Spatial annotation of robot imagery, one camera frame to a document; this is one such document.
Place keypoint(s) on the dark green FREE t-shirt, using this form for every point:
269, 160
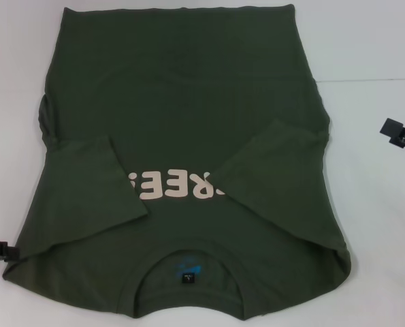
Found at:
195, 102

